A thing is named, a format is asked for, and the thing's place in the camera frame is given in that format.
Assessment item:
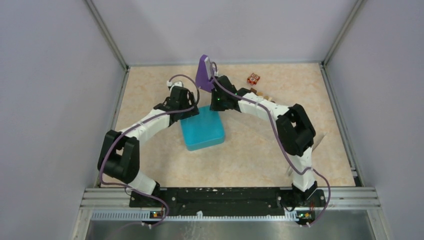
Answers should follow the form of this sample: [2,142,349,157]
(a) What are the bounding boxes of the teal box lid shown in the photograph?
[180,105,226,151]

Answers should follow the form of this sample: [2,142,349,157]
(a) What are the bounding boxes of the red small candy box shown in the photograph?
[246,73,261,86]

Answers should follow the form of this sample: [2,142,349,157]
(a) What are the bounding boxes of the purple phone stand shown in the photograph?
[195,54,218,93]

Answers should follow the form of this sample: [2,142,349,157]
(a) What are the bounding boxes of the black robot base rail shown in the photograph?
[129,187,327,224]

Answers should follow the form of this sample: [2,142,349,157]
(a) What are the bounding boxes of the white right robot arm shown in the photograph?
[210,75,317,206]

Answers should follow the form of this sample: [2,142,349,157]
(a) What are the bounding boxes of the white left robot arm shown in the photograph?
[97,85,199,207]

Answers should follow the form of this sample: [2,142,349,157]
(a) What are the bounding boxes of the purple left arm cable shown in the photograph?
[98,74,201,229]

